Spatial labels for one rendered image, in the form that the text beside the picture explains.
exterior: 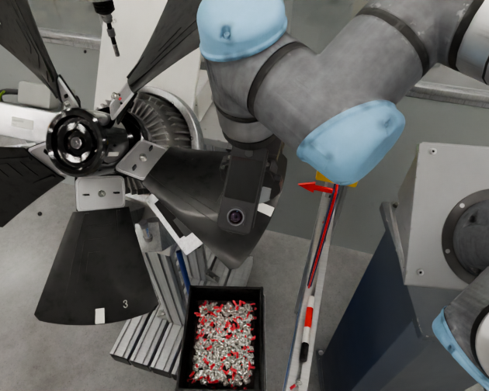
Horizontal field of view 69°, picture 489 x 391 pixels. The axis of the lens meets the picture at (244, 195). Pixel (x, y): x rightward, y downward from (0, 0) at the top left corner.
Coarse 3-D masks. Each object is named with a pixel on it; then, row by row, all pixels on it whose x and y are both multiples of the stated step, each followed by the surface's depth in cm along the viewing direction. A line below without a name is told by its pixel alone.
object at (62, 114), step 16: (64, 112) 60; (80, 112) 60; (96, 112) 62; (128, 112) 70; (48, 128) 61; (64, 128) 61; (80, 128) 61; (96, 128) 60; (112, 128) 62; (128, 128) 70; (144, 128) 71; (48, 144) 62; (64, 144) 62; (96, 144) 61; (112, 144) 61; (128, 144) 67; (64, 160) 63; (80, 160) 61; (96, 160) 60; (112, 160) 63; (80, 176) 62
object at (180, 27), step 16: (176, 0) 64; (192, 0) 61; (176, 16) 62; (192, 16) 59; (160, 32) 64; (176, 32) 59; (192, 32) 57; (160, 48) 60; (176, 48) 58; (192, 48) 56; (144, 64) 62; (160, 64) 59; (128, 80) 66; (144, 80) 60
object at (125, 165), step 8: (136, 144) 68; (144, 144) 68; (152, 144) 68; (128, 152) 66; (136, 152) 67; (144, 152) 67; (152, 152) 67; (160, 152) 67; (128, 160) 65; (136, 160) 65; (152, 160) 66; (120, 168) 64; (128, 168) 64; (136, 168) 64; (144, 168) 64; (136, 176) 63; (144, 176) 63
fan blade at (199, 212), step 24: (168, 168) 64; (192, 168) 64; (216, 168) 65; (168, 192) 61; (192, 192) 61; (216, 192) 62; (192, 216) 60; (216, 216) 60; (264, 216) 60; (216, 240) 59; (240, 240) 59; (240, 264) 58
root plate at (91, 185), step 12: (84, 180) 66; (96, 180) 68; (108, 180) 69; (120, 180) 71; (84, 192) 67; (96, 192) 68; (108, 192) 69; (120, 192) 71; (84, 204) 67; (96, 204) 68; (108, 204) 70; (120, 204) 71
